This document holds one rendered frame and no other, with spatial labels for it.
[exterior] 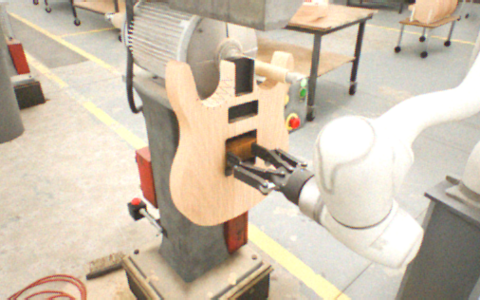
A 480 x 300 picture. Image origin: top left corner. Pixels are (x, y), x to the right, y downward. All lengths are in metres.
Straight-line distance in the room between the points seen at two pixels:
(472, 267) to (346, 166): 1.17
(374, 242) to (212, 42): 0.60
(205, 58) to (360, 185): 0.57
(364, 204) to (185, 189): 0.40
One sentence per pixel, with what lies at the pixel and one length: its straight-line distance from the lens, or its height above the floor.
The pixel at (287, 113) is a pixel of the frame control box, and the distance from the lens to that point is 1.21.
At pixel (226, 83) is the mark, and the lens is 0.77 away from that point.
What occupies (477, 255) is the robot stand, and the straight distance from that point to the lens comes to 1.56.
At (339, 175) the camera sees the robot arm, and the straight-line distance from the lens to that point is 0.47.
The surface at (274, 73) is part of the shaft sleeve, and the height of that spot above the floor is 1.26.
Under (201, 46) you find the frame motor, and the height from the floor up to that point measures 1.29.
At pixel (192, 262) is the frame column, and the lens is 1.52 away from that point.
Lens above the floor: 1.52
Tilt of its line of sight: 31 degrees down
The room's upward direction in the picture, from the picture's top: straight up
